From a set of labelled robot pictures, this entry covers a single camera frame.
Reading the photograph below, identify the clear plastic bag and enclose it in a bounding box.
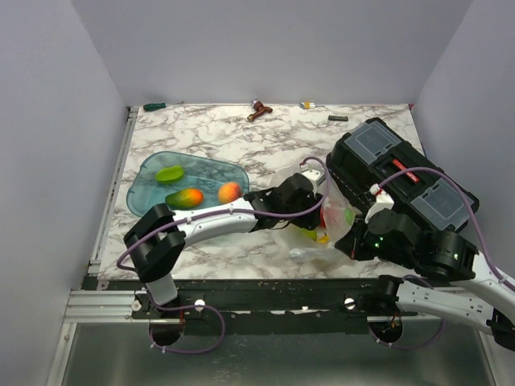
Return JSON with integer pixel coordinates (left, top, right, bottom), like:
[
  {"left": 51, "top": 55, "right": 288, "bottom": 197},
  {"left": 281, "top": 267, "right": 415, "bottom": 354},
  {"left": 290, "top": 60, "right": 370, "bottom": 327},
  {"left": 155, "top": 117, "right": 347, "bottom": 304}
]
[{"left": 270, "top": 166, "right": 363, "bottom": 269}]

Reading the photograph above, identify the orange fake peach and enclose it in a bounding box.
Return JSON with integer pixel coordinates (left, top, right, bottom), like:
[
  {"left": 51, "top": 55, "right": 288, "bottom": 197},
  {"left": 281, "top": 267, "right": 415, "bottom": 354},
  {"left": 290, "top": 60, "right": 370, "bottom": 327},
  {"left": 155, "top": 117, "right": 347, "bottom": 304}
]
[{"left": 217, "top": 182, "right": 242, "bottom": 204}]

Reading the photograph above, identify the green fake pear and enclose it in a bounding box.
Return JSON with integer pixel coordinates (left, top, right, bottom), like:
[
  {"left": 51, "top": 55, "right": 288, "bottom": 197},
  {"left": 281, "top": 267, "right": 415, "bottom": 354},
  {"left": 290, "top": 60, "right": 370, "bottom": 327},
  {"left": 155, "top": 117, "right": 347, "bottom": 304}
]
[{"left": 299, "top": 228, "right": 318, "bottom": 241}]

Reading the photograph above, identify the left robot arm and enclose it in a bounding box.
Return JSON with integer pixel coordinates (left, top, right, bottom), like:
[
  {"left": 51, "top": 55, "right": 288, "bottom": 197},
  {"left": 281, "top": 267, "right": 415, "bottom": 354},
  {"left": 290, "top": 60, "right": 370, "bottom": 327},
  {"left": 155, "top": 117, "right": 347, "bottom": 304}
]
[{"left": 124, "top": 170, "right": 327, "bottom": 318}]

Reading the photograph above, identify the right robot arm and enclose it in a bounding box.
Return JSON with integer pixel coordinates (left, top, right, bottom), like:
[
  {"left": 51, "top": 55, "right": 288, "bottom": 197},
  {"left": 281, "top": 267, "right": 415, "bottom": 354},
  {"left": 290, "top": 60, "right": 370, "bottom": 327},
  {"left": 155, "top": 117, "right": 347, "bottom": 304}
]
[{"left": 336, "top": 209, "right": 514, "bottom": 350}]

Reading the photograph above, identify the red fake apple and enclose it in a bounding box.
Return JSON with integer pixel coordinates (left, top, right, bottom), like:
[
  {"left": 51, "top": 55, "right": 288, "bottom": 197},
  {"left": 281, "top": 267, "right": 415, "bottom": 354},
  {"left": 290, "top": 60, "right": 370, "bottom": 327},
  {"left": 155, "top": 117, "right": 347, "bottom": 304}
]
[{"left": 319, "top": 210, "right": 327, "bottom": 228}]

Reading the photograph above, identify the yellow fake lemon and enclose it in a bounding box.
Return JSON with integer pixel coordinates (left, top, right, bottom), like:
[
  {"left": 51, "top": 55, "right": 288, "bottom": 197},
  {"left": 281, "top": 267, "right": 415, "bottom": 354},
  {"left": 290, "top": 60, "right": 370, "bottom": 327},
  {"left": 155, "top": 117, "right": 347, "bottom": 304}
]
[{"left": 317, "top": 235, "right": 330, "bottom": 244}]

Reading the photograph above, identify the fake mango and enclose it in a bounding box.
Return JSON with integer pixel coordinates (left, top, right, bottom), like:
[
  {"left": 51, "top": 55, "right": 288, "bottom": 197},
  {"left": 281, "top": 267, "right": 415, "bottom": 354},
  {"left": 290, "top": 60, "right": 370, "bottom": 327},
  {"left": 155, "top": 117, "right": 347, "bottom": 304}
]
[{"left": 165, "top": 188, "right": 204, "bottom": 210}]

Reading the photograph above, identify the green fake fruit slice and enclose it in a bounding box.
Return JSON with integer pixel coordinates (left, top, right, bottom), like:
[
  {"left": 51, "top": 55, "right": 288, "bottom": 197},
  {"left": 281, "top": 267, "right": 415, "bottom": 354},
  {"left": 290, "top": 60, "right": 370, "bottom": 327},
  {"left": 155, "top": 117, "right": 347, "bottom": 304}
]
[{"left": 154, "top": 165, "right": 185, "bottom": 185}]

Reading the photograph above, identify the black tool box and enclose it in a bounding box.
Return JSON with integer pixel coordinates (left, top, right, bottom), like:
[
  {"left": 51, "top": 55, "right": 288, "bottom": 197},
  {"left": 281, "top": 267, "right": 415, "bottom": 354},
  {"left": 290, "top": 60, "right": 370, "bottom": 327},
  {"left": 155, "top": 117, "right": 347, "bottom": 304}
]
[{"left": 326, "top": 117, "right": 469, "bottom": 232}]

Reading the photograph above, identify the small black chip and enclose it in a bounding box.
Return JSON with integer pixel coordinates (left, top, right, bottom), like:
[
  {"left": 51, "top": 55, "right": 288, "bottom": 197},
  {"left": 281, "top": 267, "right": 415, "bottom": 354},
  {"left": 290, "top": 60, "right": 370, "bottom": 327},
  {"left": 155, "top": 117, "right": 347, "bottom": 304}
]
[{"left": 328, "top": 115, "right": 349, "bottom": 122}]

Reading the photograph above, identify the yellow white small item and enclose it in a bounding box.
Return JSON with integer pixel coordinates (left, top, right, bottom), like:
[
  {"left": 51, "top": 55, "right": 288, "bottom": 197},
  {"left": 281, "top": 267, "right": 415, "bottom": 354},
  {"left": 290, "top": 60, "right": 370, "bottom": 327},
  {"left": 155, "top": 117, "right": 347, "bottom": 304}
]
[{"left": 299, "top": 101, "right": 316, "bottom": 109}]

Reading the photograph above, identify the brown tap fitting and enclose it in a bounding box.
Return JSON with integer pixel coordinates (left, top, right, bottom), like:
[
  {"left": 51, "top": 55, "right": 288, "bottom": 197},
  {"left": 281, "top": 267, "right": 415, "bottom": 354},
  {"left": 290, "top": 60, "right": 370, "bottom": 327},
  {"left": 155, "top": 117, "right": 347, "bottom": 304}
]
[{"left": 247, "top": 99, "right": 273, "bottom": 121}]

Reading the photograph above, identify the blue transparent tray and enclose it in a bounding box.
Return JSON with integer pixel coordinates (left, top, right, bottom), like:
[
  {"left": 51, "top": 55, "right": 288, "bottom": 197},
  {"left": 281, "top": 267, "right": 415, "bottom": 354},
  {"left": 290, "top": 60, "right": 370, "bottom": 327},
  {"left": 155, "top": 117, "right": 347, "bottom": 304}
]
[{"left": 126, "top": 151, "right": 249, "bottom": 217}]

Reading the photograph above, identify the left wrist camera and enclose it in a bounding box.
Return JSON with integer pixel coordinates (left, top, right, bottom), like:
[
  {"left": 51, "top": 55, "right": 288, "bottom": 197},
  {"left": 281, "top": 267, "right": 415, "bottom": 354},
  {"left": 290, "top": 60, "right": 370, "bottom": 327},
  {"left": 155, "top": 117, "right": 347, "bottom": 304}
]
[{"left": 299, "top": 164, "right": 325, "bottom": 187}]

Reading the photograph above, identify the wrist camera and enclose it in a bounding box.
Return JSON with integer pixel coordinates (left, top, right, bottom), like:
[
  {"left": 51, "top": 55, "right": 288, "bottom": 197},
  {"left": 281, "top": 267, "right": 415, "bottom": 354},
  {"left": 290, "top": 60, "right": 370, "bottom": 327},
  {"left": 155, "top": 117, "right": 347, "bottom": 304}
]
[
  {"left": 365, "top": 183, "right": 394, "bottom": 224},
  {"left": 299, "top": 164, "right": 325, "bottom": 187}
]

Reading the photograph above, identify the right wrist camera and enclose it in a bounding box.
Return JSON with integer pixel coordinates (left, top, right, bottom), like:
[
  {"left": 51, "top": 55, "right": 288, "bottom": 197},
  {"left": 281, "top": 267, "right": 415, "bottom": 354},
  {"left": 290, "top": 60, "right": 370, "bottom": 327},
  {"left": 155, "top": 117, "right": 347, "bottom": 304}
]
[{"left": 365, "top": 183, "right": 394, "bottom": 224}]

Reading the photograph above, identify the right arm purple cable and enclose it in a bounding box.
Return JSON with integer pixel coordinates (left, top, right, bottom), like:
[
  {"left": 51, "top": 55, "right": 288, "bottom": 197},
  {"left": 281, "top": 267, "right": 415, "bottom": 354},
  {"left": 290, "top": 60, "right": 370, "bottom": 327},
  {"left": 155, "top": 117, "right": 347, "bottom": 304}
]
[{"left": 377, "top": 166, "right": 515, "bottom": 293}]

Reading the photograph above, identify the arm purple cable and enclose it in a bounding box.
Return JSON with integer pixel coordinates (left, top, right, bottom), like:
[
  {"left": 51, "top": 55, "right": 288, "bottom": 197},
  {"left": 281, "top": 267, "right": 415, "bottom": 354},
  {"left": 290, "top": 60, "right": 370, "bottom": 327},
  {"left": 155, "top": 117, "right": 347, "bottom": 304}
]
[
  {"left": 116, "top": 155, "right": 333, "bottom": 271},
  {"left": 377, "top": 166, "right": 515, "bottom": 293}
]

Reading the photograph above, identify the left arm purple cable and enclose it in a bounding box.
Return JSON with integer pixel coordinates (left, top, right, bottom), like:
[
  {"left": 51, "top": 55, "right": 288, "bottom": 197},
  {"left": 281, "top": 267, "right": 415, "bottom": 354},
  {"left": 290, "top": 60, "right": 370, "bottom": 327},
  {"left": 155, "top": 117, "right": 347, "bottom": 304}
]
[{"left": 116, "top": 155, "right": 333, "bottom": 271}]

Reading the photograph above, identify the green handle screwdriver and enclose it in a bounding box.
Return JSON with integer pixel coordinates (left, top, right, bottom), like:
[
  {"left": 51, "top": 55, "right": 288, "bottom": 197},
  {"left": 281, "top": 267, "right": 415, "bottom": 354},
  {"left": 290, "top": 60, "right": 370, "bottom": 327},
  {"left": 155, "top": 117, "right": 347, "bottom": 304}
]
[{"left": 142, "top": 101, "right": 183, "bottom": 112}]

